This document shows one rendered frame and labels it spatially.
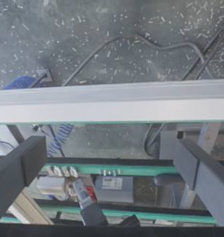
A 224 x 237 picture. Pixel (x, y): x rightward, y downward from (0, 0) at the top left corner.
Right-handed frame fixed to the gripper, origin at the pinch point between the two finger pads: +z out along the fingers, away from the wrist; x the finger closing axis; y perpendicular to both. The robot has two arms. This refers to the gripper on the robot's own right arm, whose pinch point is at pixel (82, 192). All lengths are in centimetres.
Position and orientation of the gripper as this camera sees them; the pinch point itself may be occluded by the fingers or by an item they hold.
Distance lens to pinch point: 55.2
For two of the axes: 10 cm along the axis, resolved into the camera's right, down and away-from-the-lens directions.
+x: 1.6, 7.7, 6.2
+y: -8.5, 4.2, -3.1
